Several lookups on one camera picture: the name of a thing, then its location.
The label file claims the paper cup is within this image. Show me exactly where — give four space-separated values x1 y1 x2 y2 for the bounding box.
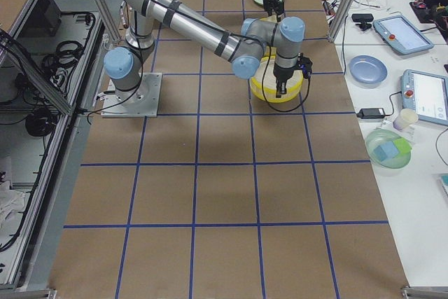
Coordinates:
393 109 419 131

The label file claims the green bowl with blocks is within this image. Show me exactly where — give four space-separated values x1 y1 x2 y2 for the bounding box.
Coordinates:
365 129 412 169

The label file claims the black webcam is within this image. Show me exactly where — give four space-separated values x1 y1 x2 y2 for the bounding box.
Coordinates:
351 13 374 32

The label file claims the teach pendant near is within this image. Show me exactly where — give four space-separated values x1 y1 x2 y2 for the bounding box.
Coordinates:
400 69 447 126

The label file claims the teach pendant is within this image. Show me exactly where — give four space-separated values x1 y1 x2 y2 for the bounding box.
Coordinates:
400 69 447 126
372 15 434 55

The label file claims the blue plate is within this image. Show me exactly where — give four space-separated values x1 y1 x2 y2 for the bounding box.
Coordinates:
349 55 388 89

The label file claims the black power adapter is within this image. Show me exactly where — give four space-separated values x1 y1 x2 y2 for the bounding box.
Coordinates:
356 108 386 120

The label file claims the teach pendant far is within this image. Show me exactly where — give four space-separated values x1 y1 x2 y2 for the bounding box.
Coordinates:
372 15 434 55

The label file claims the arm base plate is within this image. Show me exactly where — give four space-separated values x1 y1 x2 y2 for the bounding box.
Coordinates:
100 72 162 118

